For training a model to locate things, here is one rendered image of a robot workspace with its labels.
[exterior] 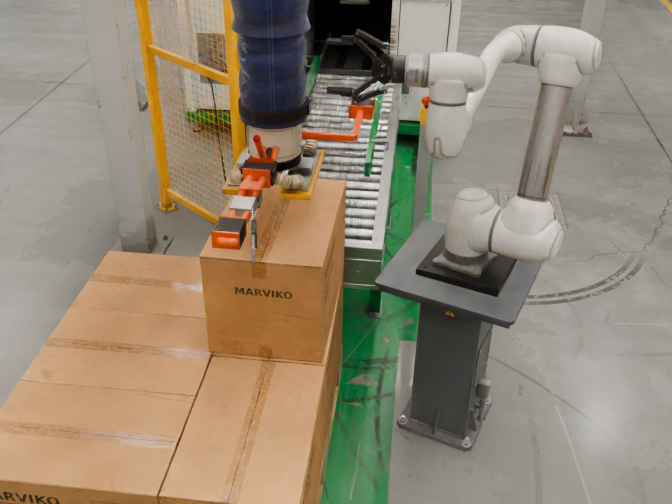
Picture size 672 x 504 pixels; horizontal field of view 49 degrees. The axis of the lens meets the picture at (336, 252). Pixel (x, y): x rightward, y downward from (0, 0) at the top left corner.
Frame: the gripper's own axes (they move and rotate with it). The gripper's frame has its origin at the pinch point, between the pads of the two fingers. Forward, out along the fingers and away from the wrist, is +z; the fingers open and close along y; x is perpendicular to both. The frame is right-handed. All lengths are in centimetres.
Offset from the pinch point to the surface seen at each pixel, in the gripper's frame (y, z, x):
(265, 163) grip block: 32.7, 20.3, 4.0
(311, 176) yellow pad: 45, 9, 21
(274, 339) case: 95, 18, -4
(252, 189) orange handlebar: 33.1, 20.9, -12.3
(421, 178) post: 92, -29, 117
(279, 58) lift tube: 4.3, 17.6, 16.6
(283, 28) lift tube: -4.7, 16.1, 16.4
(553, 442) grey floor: 158, -89, 22
